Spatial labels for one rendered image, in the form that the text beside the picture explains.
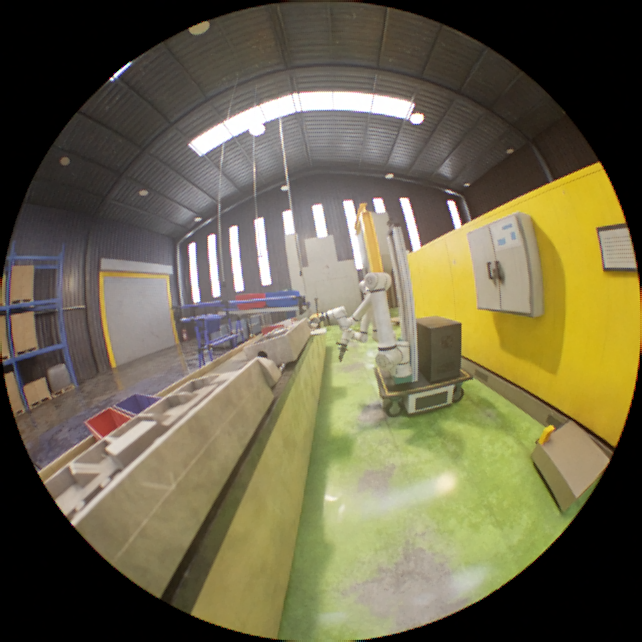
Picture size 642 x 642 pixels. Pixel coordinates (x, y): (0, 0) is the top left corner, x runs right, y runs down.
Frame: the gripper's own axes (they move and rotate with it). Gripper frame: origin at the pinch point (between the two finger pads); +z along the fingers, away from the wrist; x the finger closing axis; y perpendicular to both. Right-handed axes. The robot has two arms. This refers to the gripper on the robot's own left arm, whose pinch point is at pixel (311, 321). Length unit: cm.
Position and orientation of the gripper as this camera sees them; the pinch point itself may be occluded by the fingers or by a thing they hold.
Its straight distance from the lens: 182.0
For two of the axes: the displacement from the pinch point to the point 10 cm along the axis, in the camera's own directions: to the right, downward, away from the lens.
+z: -9.4, 3.1, 1.0
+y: -3.2, -9.4, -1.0
